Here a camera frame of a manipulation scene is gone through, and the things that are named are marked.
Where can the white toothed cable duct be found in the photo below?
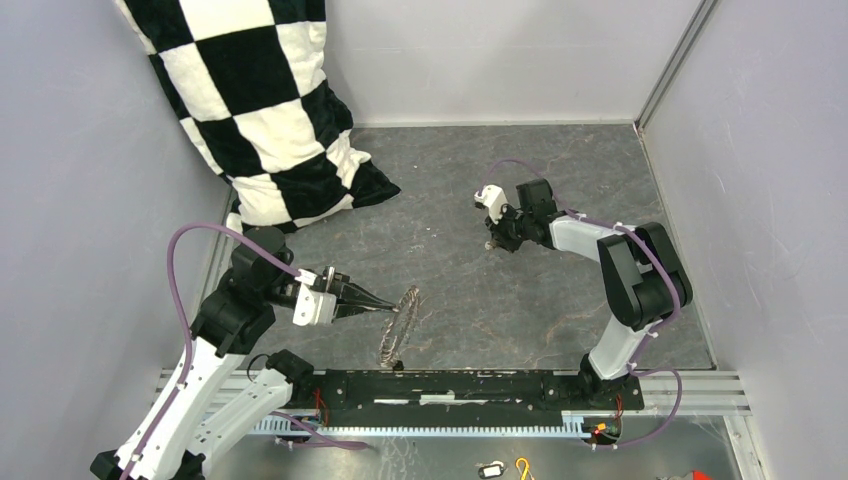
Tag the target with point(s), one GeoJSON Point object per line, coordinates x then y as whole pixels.
{"type": "Point", "coordinates": [572, 427]}

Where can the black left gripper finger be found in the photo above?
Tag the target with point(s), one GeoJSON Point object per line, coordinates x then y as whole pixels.
{"type": "Point", "coordinates": [355, 296]}
{"type": "Point", "coordinates": [350, 310]}

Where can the key with black tag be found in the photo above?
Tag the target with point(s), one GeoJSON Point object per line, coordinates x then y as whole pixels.
{"type": "Point", "coordinates": [491, 471]}

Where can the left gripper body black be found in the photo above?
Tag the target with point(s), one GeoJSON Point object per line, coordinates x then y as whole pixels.
{"type": "Point", "coordinates": [332, 280]}

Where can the black white checkered pillow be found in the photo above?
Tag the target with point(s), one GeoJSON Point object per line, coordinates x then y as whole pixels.
{"type": "Point", "coordinates": [247, 83]}

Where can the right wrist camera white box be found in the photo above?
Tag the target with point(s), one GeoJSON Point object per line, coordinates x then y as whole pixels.
{"type": "Point", "coordinates": [492, 199]}

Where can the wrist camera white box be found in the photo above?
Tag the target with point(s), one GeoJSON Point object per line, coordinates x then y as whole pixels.
{"type": "Point", "coordinates": [492, 199]}
{"type": "Point", "coordinates": [314, 305]}

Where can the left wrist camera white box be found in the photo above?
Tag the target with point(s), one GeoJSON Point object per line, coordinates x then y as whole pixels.
{"type": "Point", "coordinates": [314, 305]}

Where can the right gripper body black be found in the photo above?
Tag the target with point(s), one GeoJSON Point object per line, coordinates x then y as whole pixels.
{"type": "Point", "coordinates": [509, 229]}

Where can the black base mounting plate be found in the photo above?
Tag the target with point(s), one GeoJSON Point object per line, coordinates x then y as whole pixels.
{"type": "Point", "coordinates": [458, 398]}

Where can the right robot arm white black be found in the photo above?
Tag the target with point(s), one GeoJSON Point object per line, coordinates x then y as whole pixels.
{"type": "Point", "coordinates": [643, 277]}

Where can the orange carabiner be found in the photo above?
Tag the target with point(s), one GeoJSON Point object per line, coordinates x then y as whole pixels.
{"type": "Point", "coordinates": [523, 468]}

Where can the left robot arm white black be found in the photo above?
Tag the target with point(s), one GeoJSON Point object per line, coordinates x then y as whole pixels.
{"type": "Point", "coordinates": [179, 438]}

